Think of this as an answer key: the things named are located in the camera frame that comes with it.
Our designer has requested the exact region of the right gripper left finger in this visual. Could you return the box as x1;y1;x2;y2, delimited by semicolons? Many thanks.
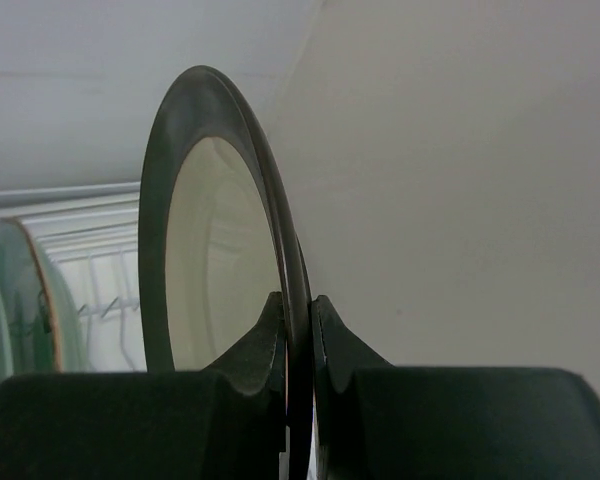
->
0;293;285;479

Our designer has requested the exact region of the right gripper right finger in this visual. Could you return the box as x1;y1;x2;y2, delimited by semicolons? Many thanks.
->
311;296;600;479

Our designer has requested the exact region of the grey rimmed plate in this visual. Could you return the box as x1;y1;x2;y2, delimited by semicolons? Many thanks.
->
134;66;313;479

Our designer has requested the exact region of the white wire dish rack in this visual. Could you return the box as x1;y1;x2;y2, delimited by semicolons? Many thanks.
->
0;182;146;371

